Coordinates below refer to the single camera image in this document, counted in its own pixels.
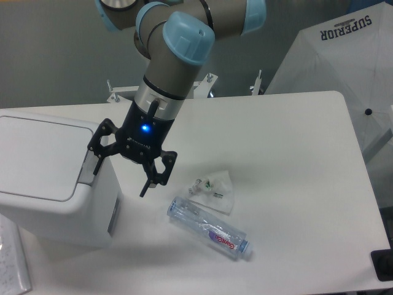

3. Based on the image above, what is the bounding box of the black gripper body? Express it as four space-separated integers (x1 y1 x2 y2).
115 101 174 162

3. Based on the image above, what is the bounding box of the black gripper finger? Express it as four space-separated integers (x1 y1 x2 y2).
139 149 178 198
87 118 123 176

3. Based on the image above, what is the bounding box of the white push-top trash can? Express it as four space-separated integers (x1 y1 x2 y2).
1 109 122 247

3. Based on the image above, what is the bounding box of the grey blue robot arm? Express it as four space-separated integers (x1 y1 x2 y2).
88 1 267 188

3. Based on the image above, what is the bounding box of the crumpled clear plastic wrapper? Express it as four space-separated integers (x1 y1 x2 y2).
184 170 235 215

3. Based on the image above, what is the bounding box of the clear plastic water bottle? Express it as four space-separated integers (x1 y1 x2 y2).
167 197 253 260

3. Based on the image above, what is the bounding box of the white paper notepad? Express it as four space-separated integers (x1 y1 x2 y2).
1 215 32 294

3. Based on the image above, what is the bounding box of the white superior umbrella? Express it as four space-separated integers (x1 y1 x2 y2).
266 2 392 194

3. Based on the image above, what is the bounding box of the black device at table edge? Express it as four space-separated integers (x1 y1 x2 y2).
371 249 392 281

